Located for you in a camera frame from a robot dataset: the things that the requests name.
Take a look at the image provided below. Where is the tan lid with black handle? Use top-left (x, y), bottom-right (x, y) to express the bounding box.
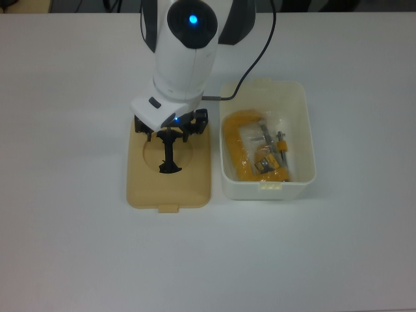
top-left (125, 117), bottom-right (212, 215)

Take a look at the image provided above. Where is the white plastic tool case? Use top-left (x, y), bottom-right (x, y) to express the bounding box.
top-left (218, 77), bottom-right (317, 202)

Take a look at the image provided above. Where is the yellow C-clamp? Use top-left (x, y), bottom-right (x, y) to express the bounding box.
top-left (222, 110), bottom-right (291, 182)

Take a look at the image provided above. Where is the clear plastic bag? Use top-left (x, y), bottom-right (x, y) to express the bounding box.
top-left (223, 109), bottom-right (294, 183)

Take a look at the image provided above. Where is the metal screw with yellow collar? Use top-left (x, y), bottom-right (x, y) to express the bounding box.
top-left (276, 130), bottom-right (292, 180)

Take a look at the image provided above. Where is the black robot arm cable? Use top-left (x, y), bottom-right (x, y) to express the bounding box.
top-left (201, 0), bottom-right (278, 101)

